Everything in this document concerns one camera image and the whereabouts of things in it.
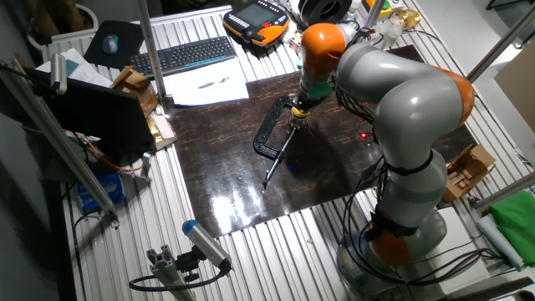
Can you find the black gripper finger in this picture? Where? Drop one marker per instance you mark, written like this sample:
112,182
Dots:
293,113
309,115

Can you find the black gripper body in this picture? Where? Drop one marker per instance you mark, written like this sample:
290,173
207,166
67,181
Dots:
307,102

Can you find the yellow metal jar lid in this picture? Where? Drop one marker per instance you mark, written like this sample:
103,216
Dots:
300,113

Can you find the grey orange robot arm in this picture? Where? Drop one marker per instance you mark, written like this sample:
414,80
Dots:
414,113

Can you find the small clear glass jar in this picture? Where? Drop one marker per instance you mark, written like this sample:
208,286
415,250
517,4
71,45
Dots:
299,123

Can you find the black C-clamp with steel screw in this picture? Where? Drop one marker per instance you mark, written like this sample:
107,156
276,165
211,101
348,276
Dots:
267,125

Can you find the Rubik's cube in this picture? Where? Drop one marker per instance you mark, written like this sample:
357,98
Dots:
295,41

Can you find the dark marble pattern mat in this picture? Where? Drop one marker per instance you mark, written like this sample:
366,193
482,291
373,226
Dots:
225,167

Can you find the black filament spool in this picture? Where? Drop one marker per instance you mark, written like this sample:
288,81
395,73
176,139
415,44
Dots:
324,10

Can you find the white paper sheet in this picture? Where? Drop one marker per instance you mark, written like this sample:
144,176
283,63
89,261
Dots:
200,96

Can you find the orange black teach pendant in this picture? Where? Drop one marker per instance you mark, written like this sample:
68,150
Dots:
256,21

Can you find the clear plastic bag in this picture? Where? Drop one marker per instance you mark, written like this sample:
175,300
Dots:
388,33

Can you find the yellow emergency stop button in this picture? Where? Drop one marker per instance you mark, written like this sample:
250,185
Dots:
384,8

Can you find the black computer keyboard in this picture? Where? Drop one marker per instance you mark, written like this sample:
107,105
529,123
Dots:
184,56

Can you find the gold metal ornament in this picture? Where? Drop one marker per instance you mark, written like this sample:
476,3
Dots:
407,17

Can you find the gold white small box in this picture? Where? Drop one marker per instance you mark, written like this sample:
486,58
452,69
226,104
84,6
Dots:
161,131

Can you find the brown cardboard box with flaps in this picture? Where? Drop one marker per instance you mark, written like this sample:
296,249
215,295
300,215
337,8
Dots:
136,85

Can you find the open cardboard box with blocks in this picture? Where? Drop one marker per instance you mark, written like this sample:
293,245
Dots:
468,171

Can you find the black mouse pad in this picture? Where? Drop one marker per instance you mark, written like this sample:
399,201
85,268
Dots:
129,42

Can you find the grey blue computer mouse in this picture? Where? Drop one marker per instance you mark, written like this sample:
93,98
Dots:
110,44

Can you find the black laptop screen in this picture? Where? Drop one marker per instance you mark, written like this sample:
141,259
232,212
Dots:
96,113

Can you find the short aluminium profile stub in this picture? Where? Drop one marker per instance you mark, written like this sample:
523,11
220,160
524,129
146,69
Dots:
167,271

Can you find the blue tissue pack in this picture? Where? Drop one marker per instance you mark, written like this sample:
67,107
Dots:
104,190

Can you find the flat brown cardboard sheet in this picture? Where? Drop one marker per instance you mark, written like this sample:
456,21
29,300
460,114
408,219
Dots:
518,88

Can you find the stack of white papers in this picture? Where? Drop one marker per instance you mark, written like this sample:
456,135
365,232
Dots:
83,69

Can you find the white round basket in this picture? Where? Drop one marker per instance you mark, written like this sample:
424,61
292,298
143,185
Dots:
90,16

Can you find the white rolled cloth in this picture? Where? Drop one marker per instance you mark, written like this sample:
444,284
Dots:
499,240

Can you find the green cloth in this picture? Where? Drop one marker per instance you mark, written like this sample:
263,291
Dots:
516,226

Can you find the green printed wrist mount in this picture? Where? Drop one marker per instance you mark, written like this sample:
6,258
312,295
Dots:
321,90

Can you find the silver camera with blue end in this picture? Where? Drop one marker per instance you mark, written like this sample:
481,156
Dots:
205,242

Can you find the upright aluminium post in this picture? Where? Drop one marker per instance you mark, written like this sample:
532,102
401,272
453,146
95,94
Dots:
150,50

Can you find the black camera clamp mount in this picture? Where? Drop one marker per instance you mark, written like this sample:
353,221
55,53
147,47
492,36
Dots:
188,263

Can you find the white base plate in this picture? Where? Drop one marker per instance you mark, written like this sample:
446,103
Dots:
460,238

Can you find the long aluminium frame bar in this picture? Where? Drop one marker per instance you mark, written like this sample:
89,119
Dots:
501,42

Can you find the short aluminium frame bar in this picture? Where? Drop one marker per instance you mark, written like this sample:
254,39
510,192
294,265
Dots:
505,190

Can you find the silver camera on frame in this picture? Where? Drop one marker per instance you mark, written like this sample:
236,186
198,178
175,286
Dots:
58,73

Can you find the slanted aluminium frame bar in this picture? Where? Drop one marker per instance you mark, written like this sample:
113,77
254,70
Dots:
54,138

